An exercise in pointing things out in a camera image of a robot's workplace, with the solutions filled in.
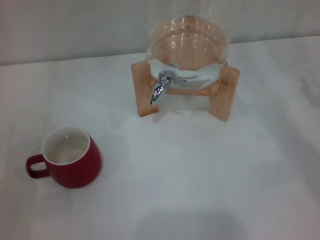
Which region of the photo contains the red ceramic cup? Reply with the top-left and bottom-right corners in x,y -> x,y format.
25,126 -> 103,189

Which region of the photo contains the chrome faucet tap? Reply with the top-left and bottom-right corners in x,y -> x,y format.
149,70 -> 188,105

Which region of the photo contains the wooden dispenser stand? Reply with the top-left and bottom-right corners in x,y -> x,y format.
130,58 -> 241,124

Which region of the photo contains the glass water dispenser jar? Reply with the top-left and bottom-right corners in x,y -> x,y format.
146,0 -> 232,90

